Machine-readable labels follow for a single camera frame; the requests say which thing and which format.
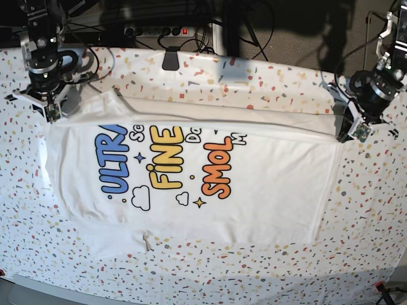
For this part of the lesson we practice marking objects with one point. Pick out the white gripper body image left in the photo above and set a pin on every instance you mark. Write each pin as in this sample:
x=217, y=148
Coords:
x=39, y=100

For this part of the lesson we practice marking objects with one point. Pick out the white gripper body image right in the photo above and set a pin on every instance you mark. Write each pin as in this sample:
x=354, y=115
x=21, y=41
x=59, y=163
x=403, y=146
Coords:
x=368, y=107

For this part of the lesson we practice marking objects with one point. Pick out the white printed T-shirt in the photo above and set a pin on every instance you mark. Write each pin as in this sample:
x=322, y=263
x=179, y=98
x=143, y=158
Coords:
x=128, y=168

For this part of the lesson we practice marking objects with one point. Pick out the silver robot arm image right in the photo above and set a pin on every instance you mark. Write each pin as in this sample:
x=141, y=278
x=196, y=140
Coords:
x=390, y=68

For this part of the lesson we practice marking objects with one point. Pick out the white power strip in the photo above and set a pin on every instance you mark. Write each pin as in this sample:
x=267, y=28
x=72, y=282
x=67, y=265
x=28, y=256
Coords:
x=131, y=31

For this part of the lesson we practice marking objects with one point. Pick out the black table clamp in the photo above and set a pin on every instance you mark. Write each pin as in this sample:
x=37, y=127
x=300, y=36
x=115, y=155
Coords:
x=171, y=61

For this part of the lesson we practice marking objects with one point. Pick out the terrazzo pattern tablecloth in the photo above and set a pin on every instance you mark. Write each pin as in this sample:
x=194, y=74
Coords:
x=360, y=239

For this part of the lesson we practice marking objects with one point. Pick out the red clamp bottom right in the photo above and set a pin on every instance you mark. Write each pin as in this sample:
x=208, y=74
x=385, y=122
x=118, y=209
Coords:
x=384, y=295

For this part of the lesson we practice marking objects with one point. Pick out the green wrist camera image right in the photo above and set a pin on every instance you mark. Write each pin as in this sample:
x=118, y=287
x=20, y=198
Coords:
x=361, y=133

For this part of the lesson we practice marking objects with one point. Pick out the green wrist camera image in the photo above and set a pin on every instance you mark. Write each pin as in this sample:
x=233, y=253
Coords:
x=361, y=133
x=52, y=113

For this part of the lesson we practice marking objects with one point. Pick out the green wrist camera image left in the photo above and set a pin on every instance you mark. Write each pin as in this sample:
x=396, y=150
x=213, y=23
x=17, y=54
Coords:
x=52, y=113

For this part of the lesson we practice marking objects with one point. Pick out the black camera stand pole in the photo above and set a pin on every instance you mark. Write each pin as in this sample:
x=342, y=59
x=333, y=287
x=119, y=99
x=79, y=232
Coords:
x=231, y=18

